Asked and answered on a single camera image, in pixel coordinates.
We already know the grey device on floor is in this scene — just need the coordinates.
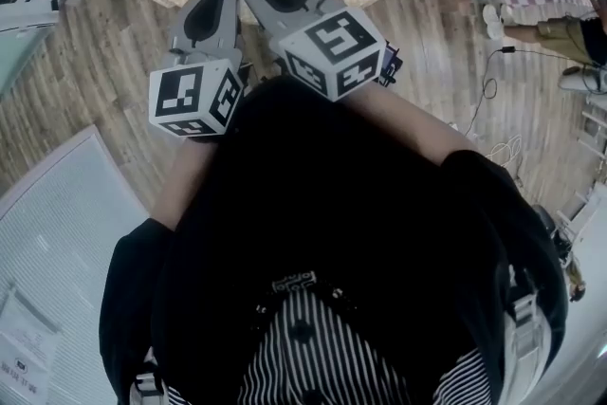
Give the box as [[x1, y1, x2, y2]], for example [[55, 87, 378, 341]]
[[533, 203, 587, 304]]

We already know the black floor cable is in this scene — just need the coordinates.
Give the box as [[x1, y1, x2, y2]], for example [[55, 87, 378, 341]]
[[462, 45, 575, 138]]

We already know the black white striped shirt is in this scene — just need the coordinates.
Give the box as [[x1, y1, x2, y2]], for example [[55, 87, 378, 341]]
[[165, 288, 494, 405]]

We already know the white floor cable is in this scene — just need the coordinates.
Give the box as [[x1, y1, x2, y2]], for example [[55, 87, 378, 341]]
[[486, 133, 525, 170]]

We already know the grey round device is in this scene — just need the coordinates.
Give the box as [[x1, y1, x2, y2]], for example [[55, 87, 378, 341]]
[[558, 64, 607, 94]]

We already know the person's right forearm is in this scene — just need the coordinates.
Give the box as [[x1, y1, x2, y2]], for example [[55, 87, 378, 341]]
[[364, 83, 480, 167]]

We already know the teal glass panel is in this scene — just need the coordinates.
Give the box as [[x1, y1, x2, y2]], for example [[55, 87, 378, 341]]
[[0, 11, 65, 99]]

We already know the small blue screen device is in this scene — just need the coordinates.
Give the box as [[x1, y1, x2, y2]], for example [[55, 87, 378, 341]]
[[378, 40, 404, 87]]

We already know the grey harness strap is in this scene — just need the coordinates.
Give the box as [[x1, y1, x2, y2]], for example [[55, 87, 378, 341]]
[[502, 265, 554, 405], [130, 364, 167, 405]]

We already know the white ribbed panel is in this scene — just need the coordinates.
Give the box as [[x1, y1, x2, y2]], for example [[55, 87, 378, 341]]
[[0, 125, 156, 405]]

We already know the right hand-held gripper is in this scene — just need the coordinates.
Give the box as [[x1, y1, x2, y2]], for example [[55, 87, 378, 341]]
[[238, 0, 388, 103]]

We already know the white paper label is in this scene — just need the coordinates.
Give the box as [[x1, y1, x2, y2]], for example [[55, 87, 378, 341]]
[[0, 282, 64, 400]]

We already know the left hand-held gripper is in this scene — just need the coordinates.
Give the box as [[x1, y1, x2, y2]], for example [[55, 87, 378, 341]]
[[148, 0, 247, 142]]

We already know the person in dark shirt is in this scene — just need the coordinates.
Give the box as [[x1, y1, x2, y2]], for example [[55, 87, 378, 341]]
[[99, 78, 570, 405]]

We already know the person's left forearm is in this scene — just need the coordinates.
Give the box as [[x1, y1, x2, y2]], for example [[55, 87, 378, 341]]
[[151, 139, 224, 233]]

